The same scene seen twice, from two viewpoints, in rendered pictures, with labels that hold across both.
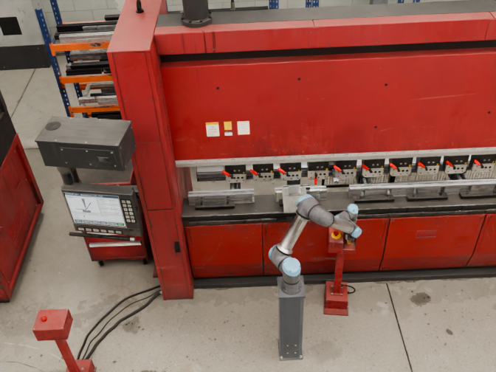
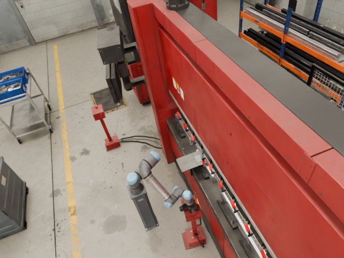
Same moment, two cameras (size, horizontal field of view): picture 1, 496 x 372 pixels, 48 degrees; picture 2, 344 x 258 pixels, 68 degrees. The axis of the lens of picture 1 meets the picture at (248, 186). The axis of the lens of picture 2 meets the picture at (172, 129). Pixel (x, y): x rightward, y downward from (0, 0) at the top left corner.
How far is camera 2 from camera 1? 3.19 m
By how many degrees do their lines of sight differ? 54
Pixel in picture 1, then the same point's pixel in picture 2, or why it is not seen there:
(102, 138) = (102, 42)
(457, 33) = (273, 137)
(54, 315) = (99, 109)
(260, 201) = (193, 147)
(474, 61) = (291, 189)
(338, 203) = (212, 190)
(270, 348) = not seen: hidden behind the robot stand
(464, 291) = not seen: outside the picture
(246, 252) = not seen: hidden behind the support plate
